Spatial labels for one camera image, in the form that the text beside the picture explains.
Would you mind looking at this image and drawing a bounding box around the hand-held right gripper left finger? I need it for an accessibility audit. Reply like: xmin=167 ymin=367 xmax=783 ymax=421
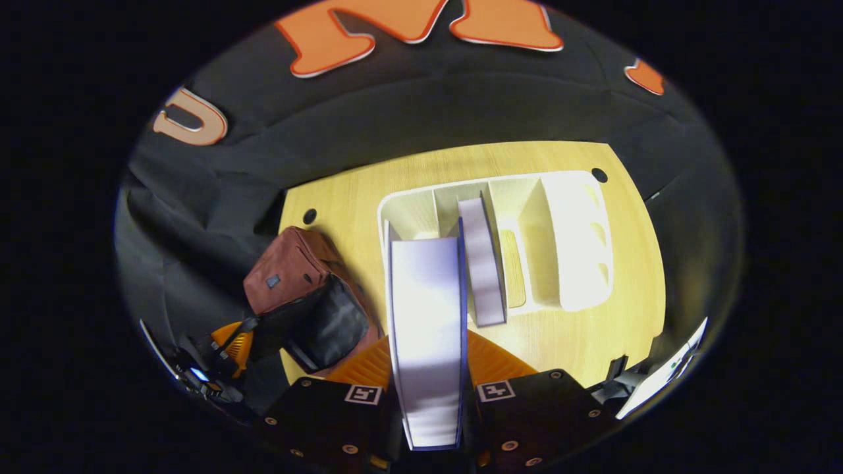
xmin=260 ymin=334 xmax=404 ymax=463

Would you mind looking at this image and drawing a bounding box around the white portrait cover book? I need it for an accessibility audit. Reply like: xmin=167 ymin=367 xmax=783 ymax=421
xmin=458 ymin=197 xmax=508 ymax=328

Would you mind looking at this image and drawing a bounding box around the blue book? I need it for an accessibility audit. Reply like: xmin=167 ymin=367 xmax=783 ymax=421
xmin=384 ymin=221 xmax=470 ymax=452

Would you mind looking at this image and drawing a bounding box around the maroon schoolbag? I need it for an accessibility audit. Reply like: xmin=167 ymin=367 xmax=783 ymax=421
xmin=242 ymin=226 xmax=383 ymax=376

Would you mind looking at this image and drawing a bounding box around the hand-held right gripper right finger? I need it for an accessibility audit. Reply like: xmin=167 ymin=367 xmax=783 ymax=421
xmin=464 ymin=329 xmax=620 ymax=468

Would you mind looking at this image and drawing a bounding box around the white bookshelf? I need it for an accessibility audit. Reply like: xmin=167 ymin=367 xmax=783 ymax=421
xmin=377 ymin=170 xmax=614 ymax=327

